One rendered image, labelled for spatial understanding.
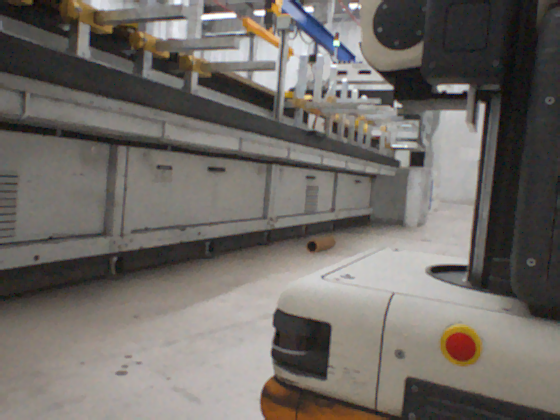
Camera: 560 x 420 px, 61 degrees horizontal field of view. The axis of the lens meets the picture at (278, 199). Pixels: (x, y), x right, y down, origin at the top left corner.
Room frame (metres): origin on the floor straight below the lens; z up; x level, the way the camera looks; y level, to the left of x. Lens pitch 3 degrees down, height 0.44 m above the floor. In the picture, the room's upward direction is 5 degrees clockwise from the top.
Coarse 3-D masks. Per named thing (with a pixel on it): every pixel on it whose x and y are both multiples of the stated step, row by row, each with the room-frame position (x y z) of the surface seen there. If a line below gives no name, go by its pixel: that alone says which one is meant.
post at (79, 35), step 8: (80, 0) 1.26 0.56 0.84; (88, 0) 1.28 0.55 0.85; (72, 24) 1.27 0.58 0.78; (80, 24) 1.26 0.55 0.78; (72, 32) 1.26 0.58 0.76; (80, 32) 1.26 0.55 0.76; (88, 32) 1.28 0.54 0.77; (72, 40) 1.26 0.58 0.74; (80, 40) 1.26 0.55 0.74; (88, 40) 1.28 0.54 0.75; (80, 48) 1.26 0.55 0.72; (88, 48) 1.29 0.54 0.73
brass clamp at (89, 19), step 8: (64, 0) 1.24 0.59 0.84; (72, 0) 1.24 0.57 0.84; (64, 8) 1.24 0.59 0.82; (72, 8) 1.23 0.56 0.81; (80, 8) 1.24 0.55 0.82; (88, 8) 1.27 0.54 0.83; (96, 8) 1.29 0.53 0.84; (64, 16) 1.24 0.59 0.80; (72, 16) 1.24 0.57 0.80; (80, 16) 1.25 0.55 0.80; (88, 16) 1.27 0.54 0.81; (88, 24) 1.28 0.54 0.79; (96, 24) 1.30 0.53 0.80; (96, 32) 1.35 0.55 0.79; (104, 32) 1.35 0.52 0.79
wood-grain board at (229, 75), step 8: (40, 0) 1.37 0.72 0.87; (48, 0) 1.37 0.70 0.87; (56, 8) 1.43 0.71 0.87; (112, 32) 1.64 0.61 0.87; (120, 32) 1.64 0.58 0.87; (216, 72) 2.18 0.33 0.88; (224, 72) 2.19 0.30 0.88; (232, 72) 2.25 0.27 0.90; (232, 80) 2.33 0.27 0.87; (240, 80) 2.33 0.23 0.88; (248, 80) 2.39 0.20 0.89; (256, 88) 2.49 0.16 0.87; (264, 88) 2.56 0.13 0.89; (272, 96) 2.70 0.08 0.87; (336, 120) 3.66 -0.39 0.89
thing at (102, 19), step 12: (96, 12) 1.29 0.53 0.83; (108, 12) 1.27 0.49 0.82; (120, 12) 1.25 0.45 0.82; (132, 12) 1.24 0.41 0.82; (144, 12) 1.22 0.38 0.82; (156, 12) 1.20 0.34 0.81; (168, 12) 1.19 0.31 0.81; (180, 12) 1.17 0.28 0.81; (60, 24) 1.34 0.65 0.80; (108, 24) 1.30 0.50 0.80; (120, 24) 1.29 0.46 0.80
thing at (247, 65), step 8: (176, 64) 1.79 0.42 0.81; (208, 64) 1.73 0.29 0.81; (216, 64) 1.72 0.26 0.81; (224, 64) 1.70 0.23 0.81; (232, 64) 1.69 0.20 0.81; (240, 64) 1.67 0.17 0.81; (248, 64) 1.66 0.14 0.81; (256, 64) 1.65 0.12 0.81; (264, 64) 1.63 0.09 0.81; (272, 64) 1.62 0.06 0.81; (176, 72) 1.81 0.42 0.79
